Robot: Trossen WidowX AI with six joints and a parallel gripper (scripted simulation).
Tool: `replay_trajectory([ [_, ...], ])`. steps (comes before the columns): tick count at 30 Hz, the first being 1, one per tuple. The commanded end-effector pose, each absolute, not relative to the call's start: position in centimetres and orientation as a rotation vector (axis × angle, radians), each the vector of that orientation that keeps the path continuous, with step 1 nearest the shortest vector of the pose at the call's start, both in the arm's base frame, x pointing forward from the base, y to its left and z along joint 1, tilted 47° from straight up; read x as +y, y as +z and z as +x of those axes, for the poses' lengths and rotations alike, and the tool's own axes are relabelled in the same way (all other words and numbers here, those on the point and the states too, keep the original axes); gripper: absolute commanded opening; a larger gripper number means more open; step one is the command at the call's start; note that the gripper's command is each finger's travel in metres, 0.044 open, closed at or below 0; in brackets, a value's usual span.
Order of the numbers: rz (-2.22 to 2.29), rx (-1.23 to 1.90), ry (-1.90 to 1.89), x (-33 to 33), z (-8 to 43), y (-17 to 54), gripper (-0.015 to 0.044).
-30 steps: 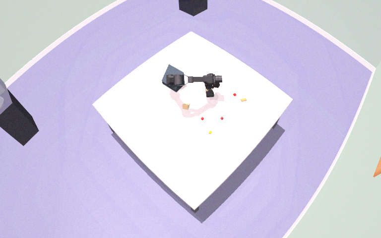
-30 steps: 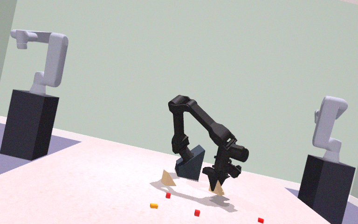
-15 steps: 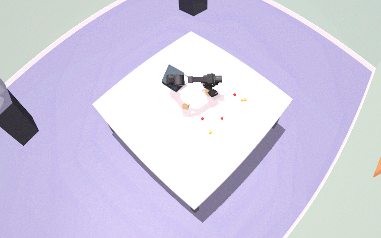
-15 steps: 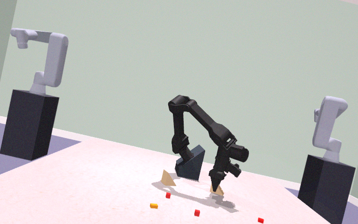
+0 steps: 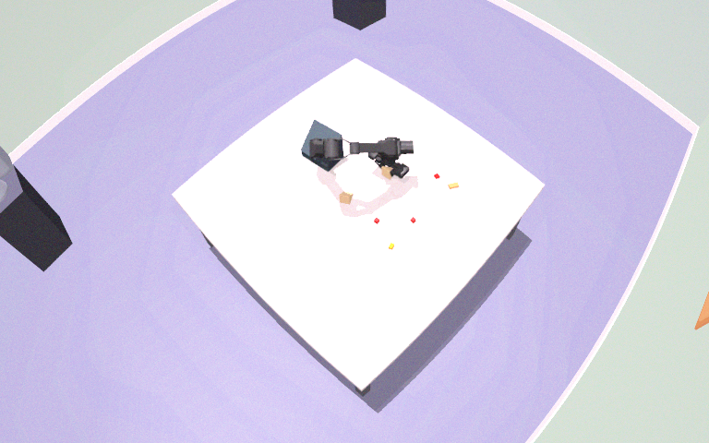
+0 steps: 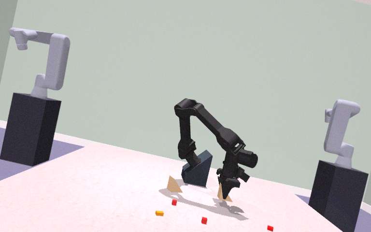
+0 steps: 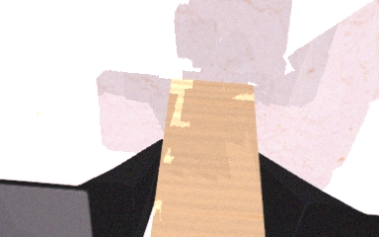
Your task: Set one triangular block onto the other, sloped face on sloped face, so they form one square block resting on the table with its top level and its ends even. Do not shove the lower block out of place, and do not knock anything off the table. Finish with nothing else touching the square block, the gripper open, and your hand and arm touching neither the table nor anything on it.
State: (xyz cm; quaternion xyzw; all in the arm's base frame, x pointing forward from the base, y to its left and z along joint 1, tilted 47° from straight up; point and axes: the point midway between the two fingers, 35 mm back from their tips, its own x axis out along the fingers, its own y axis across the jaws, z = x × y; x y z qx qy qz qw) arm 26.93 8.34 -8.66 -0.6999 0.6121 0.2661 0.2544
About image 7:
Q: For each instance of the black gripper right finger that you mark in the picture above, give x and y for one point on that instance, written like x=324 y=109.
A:
x=294 y=208

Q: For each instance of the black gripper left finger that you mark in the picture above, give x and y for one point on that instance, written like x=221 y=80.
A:
x=116 y=203

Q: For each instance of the tan triangular block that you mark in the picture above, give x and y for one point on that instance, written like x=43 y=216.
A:
x=209 y=181

